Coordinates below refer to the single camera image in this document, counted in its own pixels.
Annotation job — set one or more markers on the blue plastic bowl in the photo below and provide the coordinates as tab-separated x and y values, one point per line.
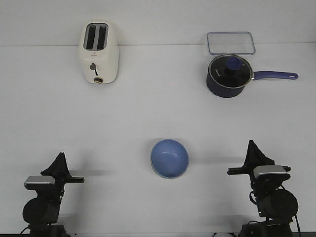
169	159

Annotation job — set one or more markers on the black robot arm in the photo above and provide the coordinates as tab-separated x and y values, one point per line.
278	207
41	213

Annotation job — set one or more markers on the cream white toaster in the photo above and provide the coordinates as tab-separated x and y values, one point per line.
99	52

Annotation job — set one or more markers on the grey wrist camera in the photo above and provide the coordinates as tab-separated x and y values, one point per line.
269	173
39	182

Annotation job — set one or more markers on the glass pot lid blue knob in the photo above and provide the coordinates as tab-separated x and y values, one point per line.
230	71

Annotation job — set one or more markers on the clear plastic food container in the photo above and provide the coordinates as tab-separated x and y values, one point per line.
240	43

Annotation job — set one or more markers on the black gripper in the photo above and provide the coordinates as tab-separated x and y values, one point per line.
265	183
59	170

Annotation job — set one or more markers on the dark blue saucepan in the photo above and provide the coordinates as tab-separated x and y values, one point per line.
230	93

